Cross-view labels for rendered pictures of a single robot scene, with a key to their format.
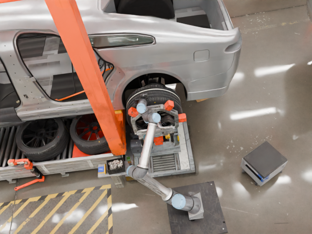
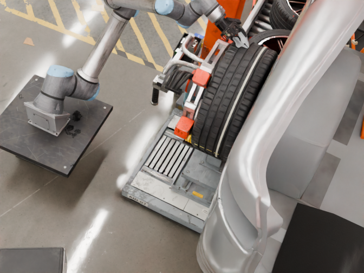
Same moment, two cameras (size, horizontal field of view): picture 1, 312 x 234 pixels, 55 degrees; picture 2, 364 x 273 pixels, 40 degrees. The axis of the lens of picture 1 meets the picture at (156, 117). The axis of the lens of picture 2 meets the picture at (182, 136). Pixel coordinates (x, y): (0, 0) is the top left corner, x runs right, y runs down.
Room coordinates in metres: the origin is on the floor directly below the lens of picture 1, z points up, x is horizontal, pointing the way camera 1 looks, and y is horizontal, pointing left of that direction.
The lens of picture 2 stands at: (2.38, -1.84, 2.95)
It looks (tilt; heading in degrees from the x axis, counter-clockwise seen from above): 54 degrees down; 103
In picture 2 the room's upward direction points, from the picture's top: 12 degrees clockwise
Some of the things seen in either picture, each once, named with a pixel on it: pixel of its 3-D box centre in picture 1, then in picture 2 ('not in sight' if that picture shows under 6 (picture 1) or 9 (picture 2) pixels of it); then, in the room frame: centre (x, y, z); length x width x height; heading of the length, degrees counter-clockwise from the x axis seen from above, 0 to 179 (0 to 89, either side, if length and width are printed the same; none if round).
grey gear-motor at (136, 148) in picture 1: (138, 139); not in sight; (2.23, 0.30, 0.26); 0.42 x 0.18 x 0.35; 177
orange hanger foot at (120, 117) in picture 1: (116, 119); not in sight; (2.30, 0.49, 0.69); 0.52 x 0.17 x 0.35; 177
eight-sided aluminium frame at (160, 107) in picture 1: (155, 121); (206, 88); (2.05, 0.02, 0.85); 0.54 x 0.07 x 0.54; 87
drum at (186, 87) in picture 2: (155, 126); (195, 83); (1.98, 0.02, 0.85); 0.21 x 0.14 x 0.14; 177
